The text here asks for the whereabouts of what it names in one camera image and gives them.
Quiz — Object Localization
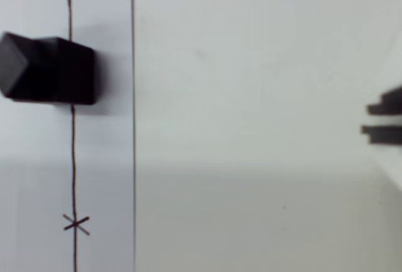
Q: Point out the black cube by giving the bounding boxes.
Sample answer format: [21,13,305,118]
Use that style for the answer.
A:
[0,32,97,107]

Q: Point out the white paper sheet with markings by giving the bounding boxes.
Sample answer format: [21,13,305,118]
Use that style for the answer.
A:
[0,0,137,272]

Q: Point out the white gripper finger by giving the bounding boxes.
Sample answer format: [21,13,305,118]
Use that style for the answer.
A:
[366,85,402,117]
[360,125,402,146]

